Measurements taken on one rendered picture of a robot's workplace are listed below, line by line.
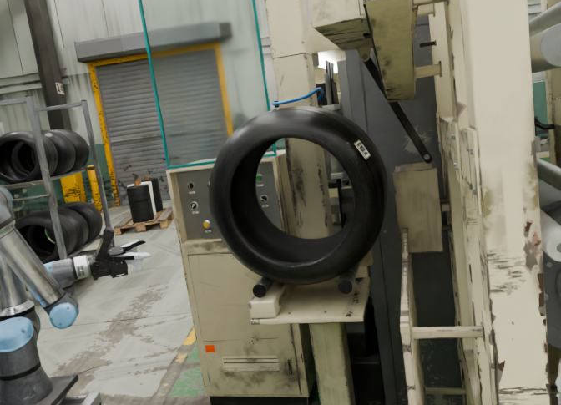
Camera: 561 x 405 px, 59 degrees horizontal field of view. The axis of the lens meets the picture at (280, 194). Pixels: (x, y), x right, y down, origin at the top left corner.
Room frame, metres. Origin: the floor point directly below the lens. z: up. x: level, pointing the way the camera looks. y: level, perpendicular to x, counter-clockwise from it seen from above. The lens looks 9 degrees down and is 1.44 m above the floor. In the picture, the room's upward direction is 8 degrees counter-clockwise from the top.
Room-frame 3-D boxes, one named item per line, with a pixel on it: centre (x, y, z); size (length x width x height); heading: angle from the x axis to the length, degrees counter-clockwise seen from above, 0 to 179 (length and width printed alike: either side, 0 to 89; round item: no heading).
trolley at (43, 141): (5.11, 2.33, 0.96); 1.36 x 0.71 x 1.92; 175
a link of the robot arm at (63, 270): (1.60, 0.76, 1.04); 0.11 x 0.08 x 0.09; 111
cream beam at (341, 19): (1.48, -0.32, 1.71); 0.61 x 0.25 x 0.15; 165
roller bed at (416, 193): (1.80, -0.49, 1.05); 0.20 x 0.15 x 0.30; 165
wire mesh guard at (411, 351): (1.38, -0.33, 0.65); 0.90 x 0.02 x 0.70; 165
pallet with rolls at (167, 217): (8.12, 2.22, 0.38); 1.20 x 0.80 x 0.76; 3
